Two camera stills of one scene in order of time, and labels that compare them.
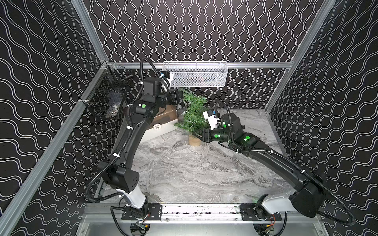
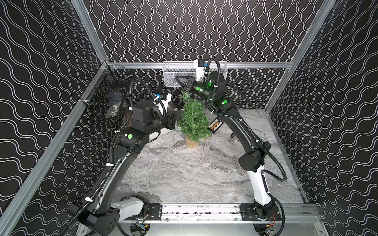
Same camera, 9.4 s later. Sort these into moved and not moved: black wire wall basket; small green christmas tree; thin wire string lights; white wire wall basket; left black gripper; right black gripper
Moved: left black gripper; thin wire string lights; right black gripper
Not moved: small green christmas tree; black wire wall basket; white wire wall basket
